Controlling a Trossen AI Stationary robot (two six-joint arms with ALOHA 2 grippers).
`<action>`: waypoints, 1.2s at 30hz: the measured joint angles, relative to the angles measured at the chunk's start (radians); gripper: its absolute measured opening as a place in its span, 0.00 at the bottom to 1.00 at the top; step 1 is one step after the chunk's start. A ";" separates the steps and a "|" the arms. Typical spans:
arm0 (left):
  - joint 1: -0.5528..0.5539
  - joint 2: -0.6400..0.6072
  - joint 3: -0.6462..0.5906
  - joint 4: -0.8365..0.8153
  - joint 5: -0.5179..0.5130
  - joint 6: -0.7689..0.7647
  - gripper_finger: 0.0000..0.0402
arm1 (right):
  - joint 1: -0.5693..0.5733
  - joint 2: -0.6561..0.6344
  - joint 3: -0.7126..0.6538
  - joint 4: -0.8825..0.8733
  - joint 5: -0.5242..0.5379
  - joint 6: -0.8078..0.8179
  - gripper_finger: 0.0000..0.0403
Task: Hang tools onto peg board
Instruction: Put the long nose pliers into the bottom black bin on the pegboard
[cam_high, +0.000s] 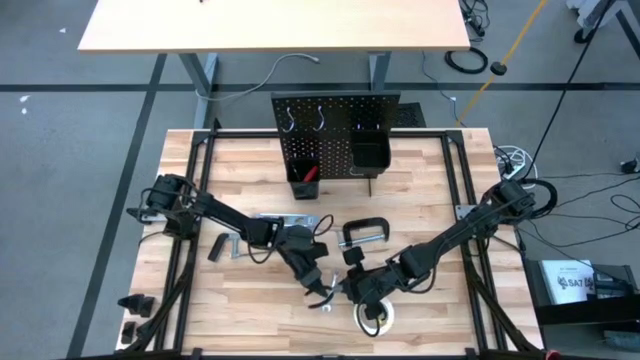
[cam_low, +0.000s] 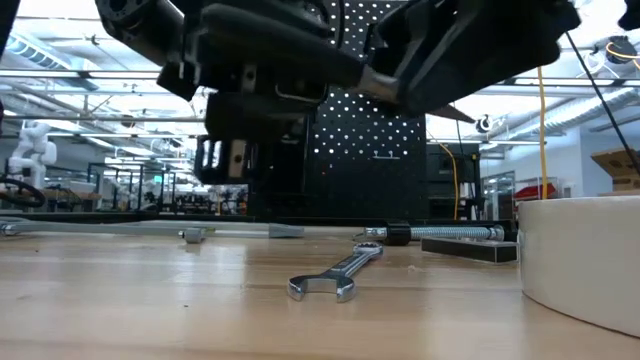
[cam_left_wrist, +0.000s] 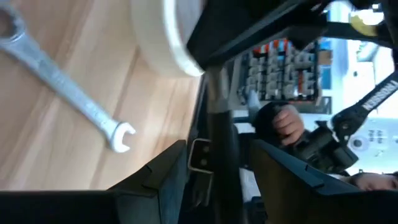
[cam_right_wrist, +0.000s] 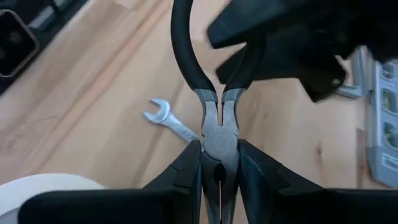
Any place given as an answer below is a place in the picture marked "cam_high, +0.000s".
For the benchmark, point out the silver utility knife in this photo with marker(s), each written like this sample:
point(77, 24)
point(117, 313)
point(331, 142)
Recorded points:
point(290, 220)

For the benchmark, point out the black round floor base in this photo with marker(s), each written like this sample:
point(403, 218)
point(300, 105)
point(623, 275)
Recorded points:
point(498, 68)

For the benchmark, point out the grey rolling stand base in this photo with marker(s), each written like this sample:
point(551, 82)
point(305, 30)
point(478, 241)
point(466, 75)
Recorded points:
point(587, 10)

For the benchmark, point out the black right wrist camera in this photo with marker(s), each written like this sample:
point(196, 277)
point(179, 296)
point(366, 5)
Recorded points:
point(382, 286)

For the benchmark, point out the black C-clamp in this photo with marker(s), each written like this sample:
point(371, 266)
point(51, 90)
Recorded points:
point(380, 225)

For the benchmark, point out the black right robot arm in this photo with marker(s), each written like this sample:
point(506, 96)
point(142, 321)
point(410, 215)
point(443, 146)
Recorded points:
point(450, 232)

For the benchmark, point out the red frame clamp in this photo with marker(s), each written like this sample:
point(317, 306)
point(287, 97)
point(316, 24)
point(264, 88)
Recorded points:
point(551, 356)

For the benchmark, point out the small black printed part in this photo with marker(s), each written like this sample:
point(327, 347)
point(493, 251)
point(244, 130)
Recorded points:
point(128, 332)

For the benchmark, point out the tall black pegboard bin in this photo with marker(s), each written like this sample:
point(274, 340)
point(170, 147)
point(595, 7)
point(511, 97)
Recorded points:
point(305, 190)

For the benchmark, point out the black storage box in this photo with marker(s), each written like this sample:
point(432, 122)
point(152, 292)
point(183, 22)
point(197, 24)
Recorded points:
point(575, 315)

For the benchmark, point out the black perforated floor mat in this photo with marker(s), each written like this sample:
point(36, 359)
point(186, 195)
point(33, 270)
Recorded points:
point(411, 115)

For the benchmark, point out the white printed booklet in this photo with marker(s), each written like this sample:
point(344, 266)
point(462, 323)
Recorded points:
point(565, 282)

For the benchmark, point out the white masking tape roll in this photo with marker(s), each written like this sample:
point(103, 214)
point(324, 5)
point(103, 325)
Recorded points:
point(389, 325)

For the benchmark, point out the black metal pegboard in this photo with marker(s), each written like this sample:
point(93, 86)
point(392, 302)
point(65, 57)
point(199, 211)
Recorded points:
point(335, 115)

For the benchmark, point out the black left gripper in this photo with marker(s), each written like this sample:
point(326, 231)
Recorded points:
point(311, 272)

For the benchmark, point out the light wood desk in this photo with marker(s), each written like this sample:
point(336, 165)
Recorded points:
point(275, 25)

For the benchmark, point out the large black printed part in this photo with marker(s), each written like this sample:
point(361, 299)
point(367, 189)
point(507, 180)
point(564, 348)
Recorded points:
point(137, 305)

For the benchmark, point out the black power adapter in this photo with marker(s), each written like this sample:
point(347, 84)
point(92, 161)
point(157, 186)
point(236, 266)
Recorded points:
point(631, 166)

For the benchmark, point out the wide black pegboard bin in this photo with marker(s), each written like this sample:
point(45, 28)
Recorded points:
point(370, 152)

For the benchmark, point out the silver peg hook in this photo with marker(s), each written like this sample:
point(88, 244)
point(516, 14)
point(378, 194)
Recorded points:
point(290, 122)
point(321, 120)

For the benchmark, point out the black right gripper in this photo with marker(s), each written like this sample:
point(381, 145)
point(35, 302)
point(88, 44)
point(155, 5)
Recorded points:
point(355, 257)

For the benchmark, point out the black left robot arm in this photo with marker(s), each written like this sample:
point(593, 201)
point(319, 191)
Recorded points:
point(220, 212)

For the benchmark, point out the black aluminium table frame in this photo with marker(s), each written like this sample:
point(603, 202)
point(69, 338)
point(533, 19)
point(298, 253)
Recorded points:
point(325, 134)

